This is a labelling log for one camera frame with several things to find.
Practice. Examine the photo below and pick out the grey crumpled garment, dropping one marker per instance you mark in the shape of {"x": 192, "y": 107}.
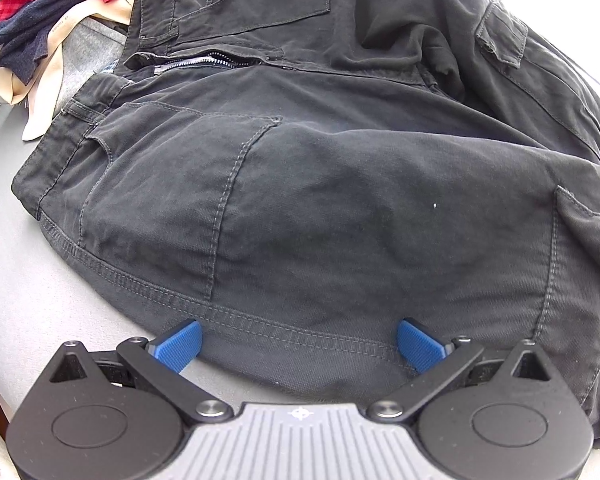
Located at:
{"x": 92, "y": 47}

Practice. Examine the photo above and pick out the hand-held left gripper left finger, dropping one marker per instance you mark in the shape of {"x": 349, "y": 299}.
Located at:
{"x": 180, "y": 346}

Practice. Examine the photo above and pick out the beige garment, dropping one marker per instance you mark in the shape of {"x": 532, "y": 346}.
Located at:
{"x": 42, "y": 95}

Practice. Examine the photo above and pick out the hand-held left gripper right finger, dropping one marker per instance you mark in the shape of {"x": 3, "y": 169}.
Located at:
{"x": 420, "y": 346}

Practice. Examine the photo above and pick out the black cargo pants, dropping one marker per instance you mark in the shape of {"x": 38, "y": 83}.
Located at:
{"x": 330, "y": 185}

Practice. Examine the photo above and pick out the navy blue garment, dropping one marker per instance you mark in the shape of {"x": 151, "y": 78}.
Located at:
{"x": 30, "y": 30}

